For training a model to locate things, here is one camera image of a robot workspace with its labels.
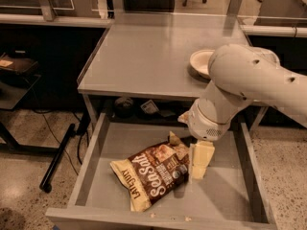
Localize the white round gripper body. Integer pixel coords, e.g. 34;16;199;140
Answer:
187;100;230;141

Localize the grey metal counter cabinet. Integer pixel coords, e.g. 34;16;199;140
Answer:
78;13;248;124

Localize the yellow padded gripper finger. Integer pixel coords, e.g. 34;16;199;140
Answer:
190;141;215;180
177;111;189;124

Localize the dark box on side table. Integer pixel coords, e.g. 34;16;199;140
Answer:
0;53;39;76

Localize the grey open drawer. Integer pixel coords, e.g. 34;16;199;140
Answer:
46;114;277;230

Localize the black round object under counter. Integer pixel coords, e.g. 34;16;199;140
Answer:
114;97;134;118

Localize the black floor cable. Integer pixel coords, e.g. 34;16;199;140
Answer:
22;77;92;176

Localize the black side table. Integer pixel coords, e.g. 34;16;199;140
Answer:
0;75;59;156

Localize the white paper bowl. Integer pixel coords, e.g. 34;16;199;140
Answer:
190;50;214;80

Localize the white horizontal rail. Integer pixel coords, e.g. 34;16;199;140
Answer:
0;13;114;28

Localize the black floor bar with wheel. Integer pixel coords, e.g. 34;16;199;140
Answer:
39;124;75;194

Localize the black pouch with white label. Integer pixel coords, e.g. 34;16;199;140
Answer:
137;99;184;119

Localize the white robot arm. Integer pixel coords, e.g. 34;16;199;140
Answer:
178;44;307;141

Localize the brown sea salt chip bag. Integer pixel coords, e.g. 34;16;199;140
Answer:
110;131;190;212

